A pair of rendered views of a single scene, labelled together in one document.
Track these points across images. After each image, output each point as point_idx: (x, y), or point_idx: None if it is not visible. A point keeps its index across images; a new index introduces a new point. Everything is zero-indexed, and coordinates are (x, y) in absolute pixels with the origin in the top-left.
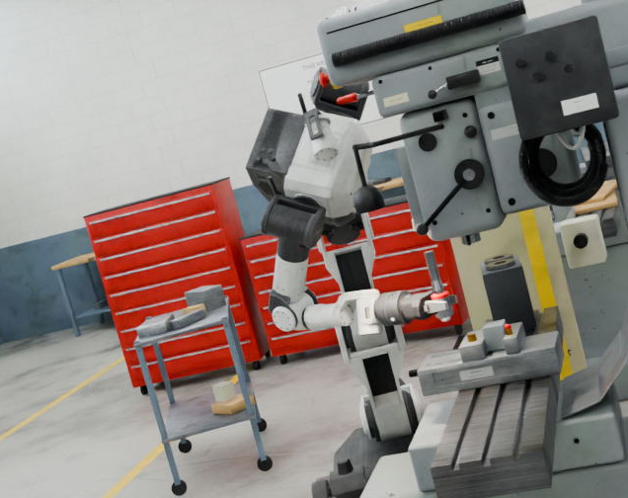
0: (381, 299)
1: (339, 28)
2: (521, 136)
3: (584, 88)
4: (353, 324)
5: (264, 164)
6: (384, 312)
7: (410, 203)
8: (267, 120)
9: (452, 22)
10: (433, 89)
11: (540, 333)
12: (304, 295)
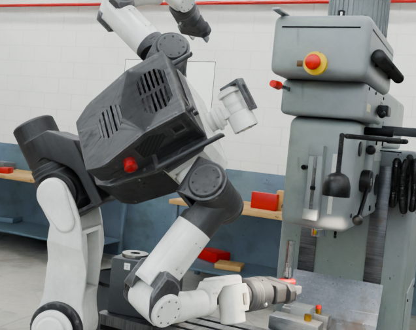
0: (258, 285)
1: (375, 30)
2: None
3: None
4: (84, 320)
5: (191, 116)
6: (263, 298)
7: (319, 195)
8: (169, 64)
9: (398, 69)
10: (373, 110)
11: (204, 318)
12: None
